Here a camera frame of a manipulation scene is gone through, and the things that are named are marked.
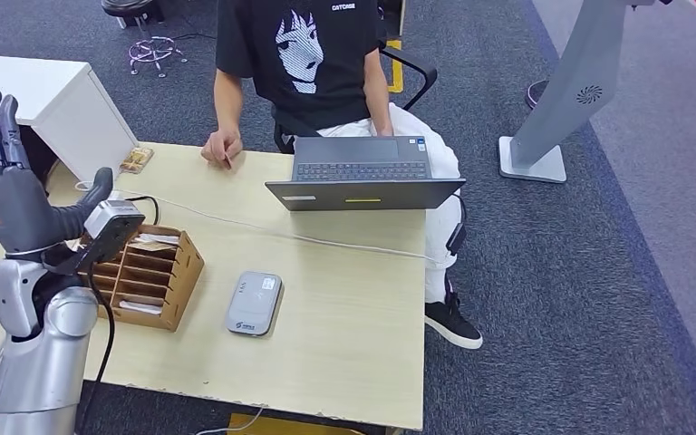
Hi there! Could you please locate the person's right hand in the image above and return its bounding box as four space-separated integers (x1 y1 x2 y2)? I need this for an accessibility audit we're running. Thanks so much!
199 127 245 171

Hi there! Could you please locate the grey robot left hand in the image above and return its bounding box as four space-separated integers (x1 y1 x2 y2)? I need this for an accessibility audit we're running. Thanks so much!
0 87 114 256

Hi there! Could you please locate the tan room key card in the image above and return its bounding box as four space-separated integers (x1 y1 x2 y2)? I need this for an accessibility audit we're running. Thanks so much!
131 241 178 254

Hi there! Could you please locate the wooden card organizer box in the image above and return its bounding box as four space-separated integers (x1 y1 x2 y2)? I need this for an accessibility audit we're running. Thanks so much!
77 223 207 334

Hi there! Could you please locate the white card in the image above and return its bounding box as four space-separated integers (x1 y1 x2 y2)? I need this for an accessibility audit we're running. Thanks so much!
118 300 164 316
133 234 181 247

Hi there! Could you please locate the person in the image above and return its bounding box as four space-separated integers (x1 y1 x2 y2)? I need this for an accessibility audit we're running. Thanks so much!
200 0 484 352

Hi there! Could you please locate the grey card reader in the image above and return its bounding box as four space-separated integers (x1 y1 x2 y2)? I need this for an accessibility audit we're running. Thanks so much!
225 270 284 337

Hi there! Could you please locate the chrome stool base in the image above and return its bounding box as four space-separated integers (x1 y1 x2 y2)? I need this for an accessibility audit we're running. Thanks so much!
128 35 190 80

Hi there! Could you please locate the white cabinet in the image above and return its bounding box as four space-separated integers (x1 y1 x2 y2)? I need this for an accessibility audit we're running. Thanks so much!
0 53 140 184

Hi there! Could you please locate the grey laptop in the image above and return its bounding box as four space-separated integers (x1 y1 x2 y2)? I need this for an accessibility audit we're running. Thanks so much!
265 136 468 213

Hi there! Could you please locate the black stool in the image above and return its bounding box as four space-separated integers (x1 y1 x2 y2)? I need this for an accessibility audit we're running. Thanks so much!
100 0 166 30

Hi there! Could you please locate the black office chair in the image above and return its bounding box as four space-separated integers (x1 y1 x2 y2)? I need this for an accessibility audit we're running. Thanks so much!
273 0 440 156

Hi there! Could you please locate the black hanging power adapter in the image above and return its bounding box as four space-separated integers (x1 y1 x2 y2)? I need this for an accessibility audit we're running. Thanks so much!
445 195 469 258

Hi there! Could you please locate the yellow box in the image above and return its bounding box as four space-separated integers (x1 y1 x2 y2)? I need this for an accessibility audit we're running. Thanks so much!
227 412 364 435

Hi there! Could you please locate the black round base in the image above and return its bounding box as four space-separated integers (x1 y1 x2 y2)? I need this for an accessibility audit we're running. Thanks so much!
525 79 550 111

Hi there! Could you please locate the grey kiosk stand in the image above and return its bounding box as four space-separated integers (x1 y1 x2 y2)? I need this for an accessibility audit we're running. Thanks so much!
498 0 673 185

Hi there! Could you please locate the black looped power cable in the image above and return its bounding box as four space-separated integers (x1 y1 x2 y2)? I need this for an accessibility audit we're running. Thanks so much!
124 195 161 227

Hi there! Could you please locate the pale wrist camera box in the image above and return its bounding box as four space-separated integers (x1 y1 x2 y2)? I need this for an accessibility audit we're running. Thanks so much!
83 199 146 247

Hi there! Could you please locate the long white cable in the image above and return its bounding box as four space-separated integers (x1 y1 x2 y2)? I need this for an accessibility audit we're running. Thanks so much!
74 179 440 264

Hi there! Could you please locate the thin white cable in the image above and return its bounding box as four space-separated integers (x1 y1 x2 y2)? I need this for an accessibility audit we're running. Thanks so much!
194 407 266 435

